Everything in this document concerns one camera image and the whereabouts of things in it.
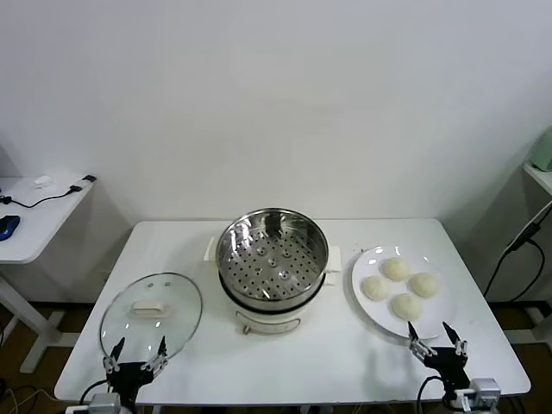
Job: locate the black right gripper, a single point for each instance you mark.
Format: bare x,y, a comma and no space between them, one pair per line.
450,366

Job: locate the white side desk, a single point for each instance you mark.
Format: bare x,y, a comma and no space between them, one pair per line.
43,233

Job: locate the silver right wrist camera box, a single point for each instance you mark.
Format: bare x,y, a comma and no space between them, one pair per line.
485,390

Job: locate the white steamed baozi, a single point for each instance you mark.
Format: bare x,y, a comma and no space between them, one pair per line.
396,268
424,284
406,306
376,288

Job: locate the blue computer mouse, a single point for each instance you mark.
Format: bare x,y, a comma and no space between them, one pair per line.
8,226

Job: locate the cream white electric cooker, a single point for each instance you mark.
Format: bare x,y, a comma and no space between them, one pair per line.
267,321

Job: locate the pale green appliance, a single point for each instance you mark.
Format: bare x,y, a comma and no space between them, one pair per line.
544,151

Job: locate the white round plate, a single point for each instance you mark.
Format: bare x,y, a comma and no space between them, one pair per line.
371,312

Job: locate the small white desk object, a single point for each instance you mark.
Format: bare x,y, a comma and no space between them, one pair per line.
43,181

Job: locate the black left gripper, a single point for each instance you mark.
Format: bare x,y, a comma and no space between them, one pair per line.
129,377

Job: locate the stainless steel steamer basket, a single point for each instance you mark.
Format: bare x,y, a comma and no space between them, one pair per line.
241,241

